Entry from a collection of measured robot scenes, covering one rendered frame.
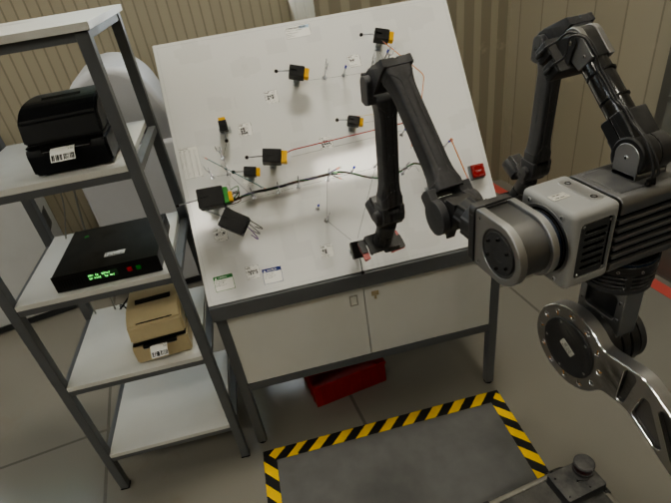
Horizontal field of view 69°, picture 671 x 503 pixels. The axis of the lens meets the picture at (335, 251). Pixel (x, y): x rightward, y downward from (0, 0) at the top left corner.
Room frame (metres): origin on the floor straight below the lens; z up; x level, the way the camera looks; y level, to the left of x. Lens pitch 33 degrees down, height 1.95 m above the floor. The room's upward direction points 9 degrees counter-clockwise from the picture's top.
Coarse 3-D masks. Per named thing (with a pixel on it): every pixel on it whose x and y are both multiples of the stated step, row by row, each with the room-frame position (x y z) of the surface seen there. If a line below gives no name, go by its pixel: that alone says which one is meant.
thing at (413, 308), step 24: (384, 288) 1.54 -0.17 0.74; (408, 288) 1.55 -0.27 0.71; (432, 288) 1.56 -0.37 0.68; (456, 288) 1.58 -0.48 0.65; (480, 288) 1.59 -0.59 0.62; (384, 312) 1.54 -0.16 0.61; (408, 312) 1.55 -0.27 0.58; (432, 312) 1.56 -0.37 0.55; (456, 312) 1.58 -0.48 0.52; (480, 312) 1.59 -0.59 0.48; (384, 336) 1.54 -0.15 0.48; (408, 336) 1.55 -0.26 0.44; (432, 336) 1.56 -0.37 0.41
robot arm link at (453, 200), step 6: (438, 198) 0.89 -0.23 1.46; (444, 198) 0.88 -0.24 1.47; (450, 198) 0.86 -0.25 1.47; (456, 198) 0.86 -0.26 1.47; (462, 198) 0.85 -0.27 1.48; (444, 204) 0.86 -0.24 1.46; (450, 204) 0.84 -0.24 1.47; (456, 204) 0.83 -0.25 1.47; (450, 210) 0.84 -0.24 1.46; (450, 216) 0.84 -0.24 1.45; (450, 222) 0.84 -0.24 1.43; (450, 228) 0.84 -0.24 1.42; (456, 228) 0.85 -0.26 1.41; (450, 234) 0.85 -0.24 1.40
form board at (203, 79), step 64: (192, 64) 1.99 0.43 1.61; (256, 64) 1.99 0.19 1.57; (320, 64) 1.99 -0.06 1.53; (448, 64) 1.99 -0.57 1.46; (192, 128) 1.84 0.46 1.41; (256, 128) 1.84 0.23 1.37; (320, 128) 1.84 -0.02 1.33; (448, 128) 1.84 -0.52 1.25; (192, 192) 1.69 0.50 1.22; (320, 192) 1.69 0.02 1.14; (256, 256) 1.54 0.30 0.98; (320, 256) 1.53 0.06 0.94; (384, 256) 1.53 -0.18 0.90
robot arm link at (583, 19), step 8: (576, 16) 1.25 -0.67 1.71; (584, 16) 1.25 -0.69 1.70; (592, 16) 1.25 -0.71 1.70; (552, 24) 1.29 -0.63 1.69; (560, 24) 1.26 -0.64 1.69; (568, 24) 1.24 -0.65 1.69; (576, 24) 1.23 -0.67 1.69; (584, 24) 1.24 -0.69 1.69; (544, 32) 1.31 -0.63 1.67; (552, 32) 1.29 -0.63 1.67; (560, 32) 1.26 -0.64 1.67; (608, 144) 1.05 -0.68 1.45
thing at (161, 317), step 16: (160, 288) 1.63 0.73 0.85; (128, 304) 1.55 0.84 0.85; (144, 304) 1.54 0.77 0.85; (160, 304) 1.53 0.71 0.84; (176, 304) 1.52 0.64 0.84; (128, 320) 1.47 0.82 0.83; (144, 320) 1.47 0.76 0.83; (160, 320) 1.47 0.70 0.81; (176, 320) 1.47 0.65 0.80; (144, 336) 1.44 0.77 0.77; (160, 336) 1.45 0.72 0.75; (176, 336) 1.44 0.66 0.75; (192, 336) 1.51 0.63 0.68; (144, 352) 1.41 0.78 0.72; (176, 352) 1.43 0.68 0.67
